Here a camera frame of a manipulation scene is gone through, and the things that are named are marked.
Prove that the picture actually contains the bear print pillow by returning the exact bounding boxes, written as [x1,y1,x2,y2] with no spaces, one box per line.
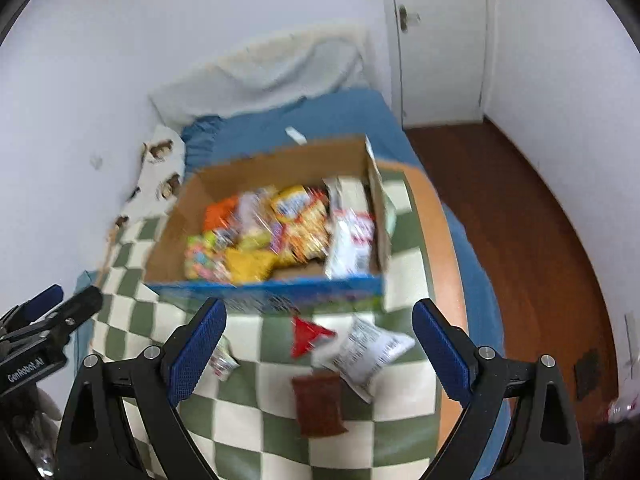
[107,125,187,251]

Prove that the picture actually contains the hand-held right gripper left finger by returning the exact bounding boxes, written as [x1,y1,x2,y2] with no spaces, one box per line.
[55,297,228,480]

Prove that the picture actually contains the long white stick packet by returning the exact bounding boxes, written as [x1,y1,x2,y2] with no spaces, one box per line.
[325,207,376,281]

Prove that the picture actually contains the printed cardboard box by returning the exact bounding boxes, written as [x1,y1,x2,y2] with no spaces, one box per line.
[144,135,396,313]

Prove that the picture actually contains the green white checkered blanket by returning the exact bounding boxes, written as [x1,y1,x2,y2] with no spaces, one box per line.
[92,160,468,480]

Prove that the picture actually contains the yellow-edged pastry packet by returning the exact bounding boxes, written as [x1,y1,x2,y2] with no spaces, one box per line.
[235,190,276,241]

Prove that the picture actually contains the orange snack packet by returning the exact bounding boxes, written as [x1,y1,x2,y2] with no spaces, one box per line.
[204,196,241,233]

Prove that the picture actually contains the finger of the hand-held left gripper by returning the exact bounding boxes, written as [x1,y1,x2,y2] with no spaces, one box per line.
[30,286,104,346]
[0,285,65,333]

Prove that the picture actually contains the small picture snack packet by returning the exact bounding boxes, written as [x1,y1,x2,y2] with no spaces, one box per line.
[209,335,240,381]

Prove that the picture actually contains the white door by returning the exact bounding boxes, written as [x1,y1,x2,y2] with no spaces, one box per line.
[377,0,488,128]

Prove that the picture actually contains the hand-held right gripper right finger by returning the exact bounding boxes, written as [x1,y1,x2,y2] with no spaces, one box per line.
[411,297,587,480]

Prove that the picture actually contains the colourful candy bag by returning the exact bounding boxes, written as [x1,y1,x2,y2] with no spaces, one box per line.
[185,232,233,283]

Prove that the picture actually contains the white grey snack packet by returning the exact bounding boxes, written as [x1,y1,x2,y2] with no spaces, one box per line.
[312,316,417,405]

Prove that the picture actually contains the silver wafer packet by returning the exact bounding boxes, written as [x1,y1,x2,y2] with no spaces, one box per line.
[322,175,373,216]

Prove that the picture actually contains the brown snack packet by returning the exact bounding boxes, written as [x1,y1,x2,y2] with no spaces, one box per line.
[291,372,349,437]

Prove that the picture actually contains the metal door handle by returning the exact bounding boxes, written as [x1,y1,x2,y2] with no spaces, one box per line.
[397,5,422,33]

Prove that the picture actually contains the small red snack packet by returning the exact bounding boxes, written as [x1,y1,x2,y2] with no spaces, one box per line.
[291,315,337,359]

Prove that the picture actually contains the grey textured pillow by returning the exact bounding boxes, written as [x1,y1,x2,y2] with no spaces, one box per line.
[150,20,373,128]

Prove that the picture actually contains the small yellow snack packet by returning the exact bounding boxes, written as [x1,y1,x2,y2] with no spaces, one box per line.
[225,247,278,283]

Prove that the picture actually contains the plastic bag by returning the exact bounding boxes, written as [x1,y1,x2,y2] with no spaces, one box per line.
[605,392,640,426]

